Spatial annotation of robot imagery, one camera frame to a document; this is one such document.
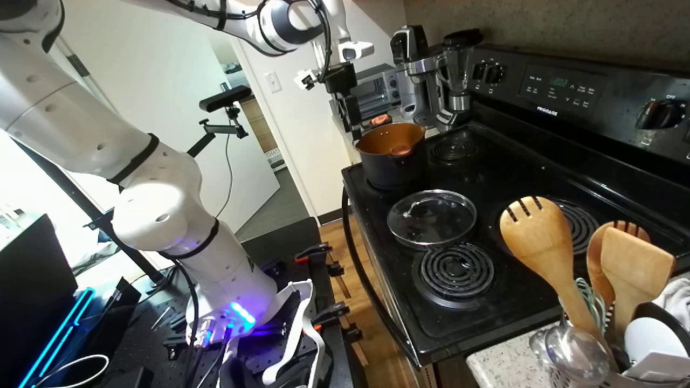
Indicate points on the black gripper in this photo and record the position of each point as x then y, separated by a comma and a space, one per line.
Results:
339, 78

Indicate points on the glass pot lid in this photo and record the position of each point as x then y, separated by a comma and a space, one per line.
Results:
432, 218

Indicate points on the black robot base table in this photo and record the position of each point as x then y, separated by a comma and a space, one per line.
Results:
154, 358

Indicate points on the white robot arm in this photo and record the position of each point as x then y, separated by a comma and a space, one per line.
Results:
157, 209

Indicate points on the dark pot copper interior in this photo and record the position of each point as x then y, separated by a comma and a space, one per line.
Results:
392, 156

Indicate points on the toaster oven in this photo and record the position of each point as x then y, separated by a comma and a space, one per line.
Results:
373, 94

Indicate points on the silver black blender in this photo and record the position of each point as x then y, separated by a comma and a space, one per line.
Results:
434, 83

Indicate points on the slotted wooden spoon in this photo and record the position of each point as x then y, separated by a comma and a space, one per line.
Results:
540, 237

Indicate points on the black electric stove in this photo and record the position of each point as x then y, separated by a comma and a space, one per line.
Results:
600, 140

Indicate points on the wooden fork spoon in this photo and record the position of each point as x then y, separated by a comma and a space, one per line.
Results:
593, 256

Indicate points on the wooden spatula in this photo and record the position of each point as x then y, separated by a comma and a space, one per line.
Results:
637, 272

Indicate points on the metal utensil holder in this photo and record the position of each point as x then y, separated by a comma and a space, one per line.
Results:
574, 358

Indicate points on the blue black case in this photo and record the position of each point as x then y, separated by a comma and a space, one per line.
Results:
46, 317

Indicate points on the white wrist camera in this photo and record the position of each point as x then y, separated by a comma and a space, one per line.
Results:
353, 50

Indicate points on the black camera on stand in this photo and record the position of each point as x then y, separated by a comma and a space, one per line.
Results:
228, 104

